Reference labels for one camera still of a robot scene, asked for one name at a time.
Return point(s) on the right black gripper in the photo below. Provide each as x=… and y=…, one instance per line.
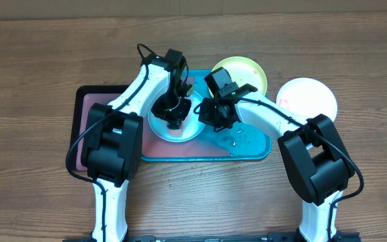
x=213, y=119

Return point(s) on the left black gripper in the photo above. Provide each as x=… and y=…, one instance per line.
x=178, y=117

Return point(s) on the light blue plate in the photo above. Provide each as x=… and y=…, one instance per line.
x=190, y=127

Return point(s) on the white plate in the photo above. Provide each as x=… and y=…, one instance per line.
x=307, y=97

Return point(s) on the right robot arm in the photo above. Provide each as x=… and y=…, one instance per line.
x=317, y=163

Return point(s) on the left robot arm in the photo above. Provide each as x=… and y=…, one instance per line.
x=112, y=144

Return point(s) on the teal plastic tray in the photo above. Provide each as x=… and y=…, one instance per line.
x=242, y=142

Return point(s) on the black plastic tray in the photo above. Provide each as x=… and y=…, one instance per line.
x=85, y=97

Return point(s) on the yellow-green plate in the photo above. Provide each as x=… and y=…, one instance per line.
x=243, y=70

